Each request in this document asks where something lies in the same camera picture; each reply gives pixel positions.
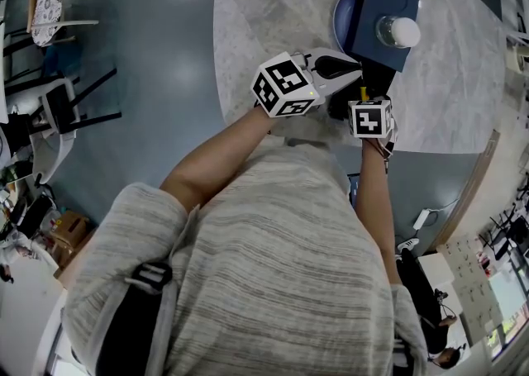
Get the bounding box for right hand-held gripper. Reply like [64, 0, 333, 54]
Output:
[347, 95, 398, 148]

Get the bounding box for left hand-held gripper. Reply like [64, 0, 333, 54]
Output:
[250, 46, 364, 119]

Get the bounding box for person's left forearm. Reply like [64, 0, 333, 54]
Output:
[159, 106, 274, 215]

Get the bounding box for person's right forearm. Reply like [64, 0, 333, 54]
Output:
[354, 136, 405, 287]

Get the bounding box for cardboard box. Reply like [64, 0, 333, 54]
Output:
[48, 211, 91, 270]

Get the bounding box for blue plate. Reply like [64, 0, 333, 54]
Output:
[332, 0, 361, 54]

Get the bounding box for glass jar white lid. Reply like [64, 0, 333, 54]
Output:
[374, 14, 422, 50]

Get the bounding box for white power strip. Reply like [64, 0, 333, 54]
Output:
[412, 208, 434, 231]

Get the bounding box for person in white shirt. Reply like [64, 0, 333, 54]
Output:
[61, 116, 431, 376]

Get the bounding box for black metal chair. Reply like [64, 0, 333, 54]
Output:
[479, 200, 529, 262]

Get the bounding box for white pegboard panel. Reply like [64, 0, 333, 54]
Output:
[436, 233, 508, 328]

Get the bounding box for white chair black legs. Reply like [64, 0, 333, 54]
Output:
[3, 67, 124, 185]

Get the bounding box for wooden chair floral cushion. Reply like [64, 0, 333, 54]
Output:
[26, 0, 101, 49]

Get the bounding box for black shoulder strap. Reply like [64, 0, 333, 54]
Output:
[94, 261, 174, 376]

